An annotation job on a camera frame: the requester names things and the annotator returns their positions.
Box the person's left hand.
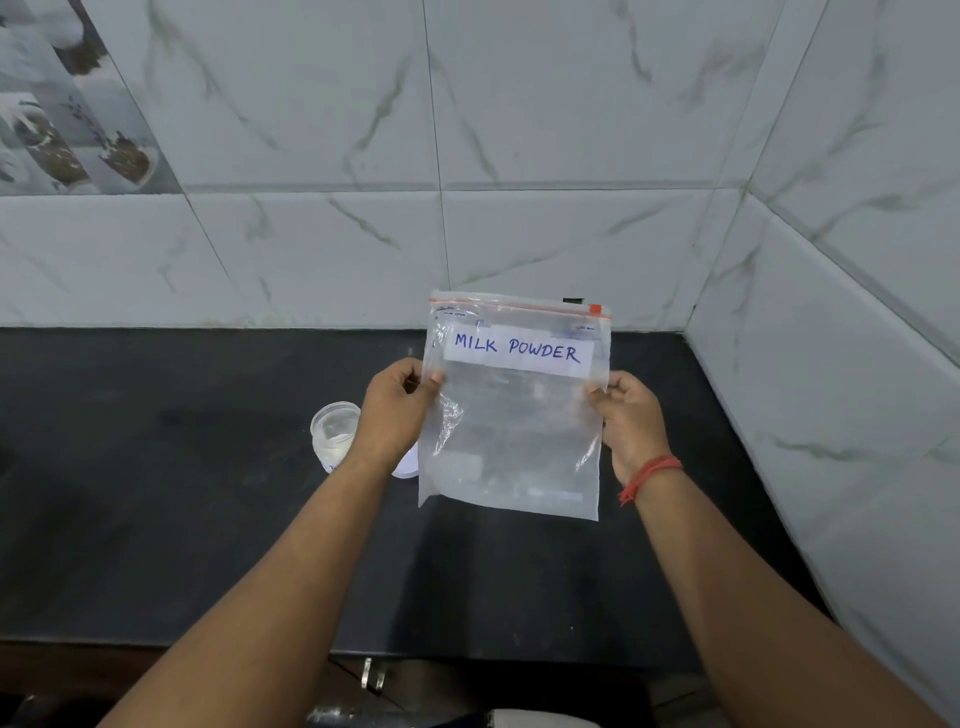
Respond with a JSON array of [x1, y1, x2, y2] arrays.
[[346, 357, 448, 474]]

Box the person's right hand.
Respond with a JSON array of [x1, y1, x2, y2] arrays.
[[584, 369, 673, 489]]

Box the small clear plastic jar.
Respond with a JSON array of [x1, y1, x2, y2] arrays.
[[309, 401, 363, 475]]

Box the clear milk powder zip bag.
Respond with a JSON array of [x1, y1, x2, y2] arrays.
[[416, 290, 613, 523]]

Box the person's right forearm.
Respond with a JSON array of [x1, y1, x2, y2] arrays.
[[633, 468, 946, 728]]

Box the person's left forearm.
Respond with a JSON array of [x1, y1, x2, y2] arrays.
[[97, 449, 399, 728]]

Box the red thread wristband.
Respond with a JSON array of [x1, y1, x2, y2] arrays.
[[617, 455, 685, 508]]

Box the white and black mesh shirt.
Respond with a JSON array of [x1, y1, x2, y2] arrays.
[[483, 706, 655, 728]]

